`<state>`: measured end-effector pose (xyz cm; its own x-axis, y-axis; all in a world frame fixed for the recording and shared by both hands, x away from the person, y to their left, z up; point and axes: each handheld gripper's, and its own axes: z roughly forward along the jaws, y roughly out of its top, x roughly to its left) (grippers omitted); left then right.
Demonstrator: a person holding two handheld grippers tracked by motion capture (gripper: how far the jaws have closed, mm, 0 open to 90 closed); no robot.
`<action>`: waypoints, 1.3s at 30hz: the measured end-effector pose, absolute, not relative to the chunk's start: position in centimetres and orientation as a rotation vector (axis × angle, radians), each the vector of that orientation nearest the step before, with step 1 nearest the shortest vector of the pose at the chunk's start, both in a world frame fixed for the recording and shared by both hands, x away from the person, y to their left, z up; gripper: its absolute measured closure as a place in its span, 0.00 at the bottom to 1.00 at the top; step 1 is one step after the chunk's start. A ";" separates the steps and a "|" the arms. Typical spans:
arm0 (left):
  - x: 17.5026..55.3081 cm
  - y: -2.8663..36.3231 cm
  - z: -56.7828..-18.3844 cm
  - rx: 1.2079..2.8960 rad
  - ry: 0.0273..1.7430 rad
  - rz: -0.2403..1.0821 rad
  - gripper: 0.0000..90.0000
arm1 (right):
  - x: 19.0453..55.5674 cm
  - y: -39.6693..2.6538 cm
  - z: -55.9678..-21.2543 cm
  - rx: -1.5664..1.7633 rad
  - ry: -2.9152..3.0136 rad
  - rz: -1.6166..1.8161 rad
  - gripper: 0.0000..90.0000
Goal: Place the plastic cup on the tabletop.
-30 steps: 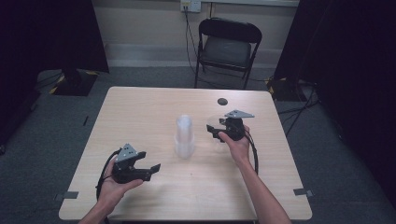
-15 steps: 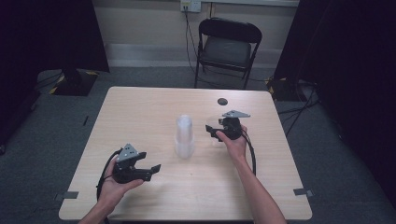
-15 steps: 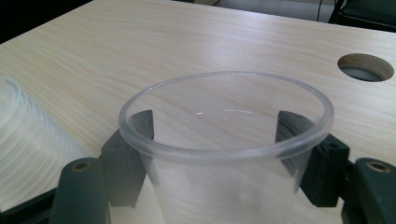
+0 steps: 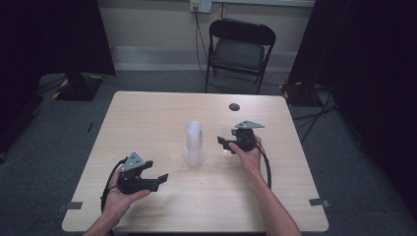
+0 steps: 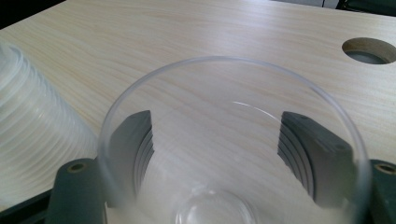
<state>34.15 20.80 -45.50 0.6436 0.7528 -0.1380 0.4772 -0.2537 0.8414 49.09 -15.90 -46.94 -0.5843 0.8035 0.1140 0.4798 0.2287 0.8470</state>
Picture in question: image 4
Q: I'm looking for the black stand base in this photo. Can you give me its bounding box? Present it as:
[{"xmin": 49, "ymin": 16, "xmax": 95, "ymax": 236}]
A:
[
  {"xmin": 280, "ymin": 80, "xmax": 317, "ymax": 108},
  {"xmin": 54, "ymin": 72, "xmax": 104, "ymax": 102}
]

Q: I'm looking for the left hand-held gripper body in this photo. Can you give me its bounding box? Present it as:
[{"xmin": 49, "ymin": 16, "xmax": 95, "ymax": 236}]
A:
[{"xmin": 117, "ymin": 151, "xmax": 155, "ymax": 196}]

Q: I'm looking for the black folding chair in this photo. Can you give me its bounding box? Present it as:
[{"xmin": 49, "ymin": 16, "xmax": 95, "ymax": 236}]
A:
[{"xmin": 204, "ymin": 18, "xmax": 277, "ymax": 95}]

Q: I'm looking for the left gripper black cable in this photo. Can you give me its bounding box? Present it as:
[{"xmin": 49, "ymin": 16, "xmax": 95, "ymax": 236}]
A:
[{"xmin": 99, "ymin": 156, "xmax": 129, "ymax": 212}]

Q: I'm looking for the grey tape strip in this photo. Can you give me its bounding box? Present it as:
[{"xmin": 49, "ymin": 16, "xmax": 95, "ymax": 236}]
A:
[
  {"xmin": 57, "ymin": 201, "xmax": 84, "ymax": 212},
  {"xmin": 308, "ymin": 198, "xmax": 330, "ymax": 208}
]

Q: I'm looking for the white wall socket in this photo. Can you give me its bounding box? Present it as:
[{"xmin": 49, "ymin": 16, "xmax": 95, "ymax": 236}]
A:
[{"xmin": 189, "ymin": 0, "xmax": 213, "ymax": 15}]

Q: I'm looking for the black curtain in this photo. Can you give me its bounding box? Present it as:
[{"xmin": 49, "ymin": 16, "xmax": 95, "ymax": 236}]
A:
[
  {"xmin": 0, "ymin": 0, "xmax": 116, "ymax": 155},
  {"xmin": 287, "ymin": 0, "xmax": 417, "ymax": 219}
]

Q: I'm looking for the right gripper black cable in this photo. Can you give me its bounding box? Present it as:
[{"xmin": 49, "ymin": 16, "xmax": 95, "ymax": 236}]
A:
[{"xmin": 255, "ymin": 143, "xmax": 273, "ymax": 191}]

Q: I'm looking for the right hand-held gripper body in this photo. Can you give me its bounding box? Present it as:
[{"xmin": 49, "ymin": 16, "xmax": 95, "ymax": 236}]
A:
[{"xmin": 231, "ymin": 120, "xmax": 266, "ymax": 152}]

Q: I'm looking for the person's left hand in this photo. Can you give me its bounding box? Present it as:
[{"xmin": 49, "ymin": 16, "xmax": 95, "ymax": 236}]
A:
[{"xmin": 102, "ymin": 166, "xmax": 152, "ymax": 219}]

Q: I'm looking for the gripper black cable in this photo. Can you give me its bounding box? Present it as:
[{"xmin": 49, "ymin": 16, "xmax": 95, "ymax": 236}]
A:
[
  {"xmin": 255, "ymin": 143, "xmax": 273, "ymax": 191},
  {"xmin": 99, "ymin": 156, "xmax": 129, "ymax": 212}
]

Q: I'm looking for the person's right hand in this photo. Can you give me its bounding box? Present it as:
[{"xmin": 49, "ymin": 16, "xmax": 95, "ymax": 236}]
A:
[{"xmin": 228, "ymin": 135, "xmax": 264, "ymax": 177}]

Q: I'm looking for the stack of clear plastic cups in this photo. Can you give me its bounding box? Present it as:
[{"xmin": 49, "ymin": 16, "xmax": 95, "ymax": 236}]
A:
[{"xmin": 183, "ymin": 120, "xmax": 207, "ymax": 168}]

